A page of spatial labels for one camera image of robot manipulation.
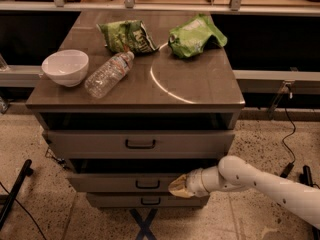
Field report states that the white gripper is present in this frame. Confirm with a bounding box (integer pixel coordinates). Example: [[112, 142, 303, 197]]
[[168, 168, 209, 198]]

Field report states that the grey drawer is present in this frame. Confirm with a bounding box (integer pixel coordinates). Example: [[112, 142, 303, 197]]
[[67, 173, 181, 193], [86, 193, 209, 208], [43, 130, 235, 159]]

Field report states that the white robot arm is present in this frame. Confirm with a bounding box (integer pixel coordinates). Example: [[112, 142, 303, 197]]
[[168, 155, 320, 229]]

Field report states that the grey drawer cabinet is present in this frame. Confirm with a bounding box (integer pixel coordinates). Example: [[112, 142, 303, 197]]
[[25, 9, 247, 172]]

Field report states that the black right stand leg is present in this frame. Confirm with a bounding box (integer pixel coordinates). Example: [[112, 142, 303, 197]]
[[299, 165, 320, 240]]

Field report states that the black stand leg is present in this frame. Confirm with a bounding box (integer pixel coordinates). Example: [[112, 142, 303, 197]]
[[0, 159, 33, 230], [299, 165, 320, 240]]

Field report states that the clear plastic water bottle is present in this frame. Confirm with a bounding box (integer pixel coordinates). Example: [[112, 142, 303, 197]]
[[85, 51, 135, 99]]

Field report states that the crumpled green snack bag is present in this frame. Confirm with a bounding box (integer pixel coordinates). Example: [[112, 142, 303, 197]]
[[168, 14, 228, 59]]

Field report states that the black left stand leg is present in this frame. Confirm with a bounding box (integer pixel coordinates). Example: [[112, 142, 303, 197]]
[[0, 159, 33, 230]]

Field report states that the green kettle chips bag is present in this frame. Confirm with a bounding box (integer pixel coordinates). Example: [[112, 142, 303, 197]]
[[97, 20, 159, 55]]

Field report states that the white ceramic bowl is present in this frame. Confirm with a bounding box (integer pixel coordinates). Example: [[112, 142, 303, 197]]
[[42, 49, 89, 87]]

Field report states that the black power cable with adapter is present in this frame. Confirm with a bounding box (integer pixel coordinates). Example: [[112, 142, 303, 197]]
[[279, 90, 298, 179]]

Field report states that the metal rail bracket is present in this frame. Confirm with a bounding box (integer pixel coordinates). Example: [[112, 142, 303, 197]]
[[267, 80, 295, 119]]

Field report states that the thin black floor cable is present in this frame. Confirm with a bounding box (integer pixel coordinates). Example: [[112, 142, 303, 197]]
[[0, 181, 48, 240]]

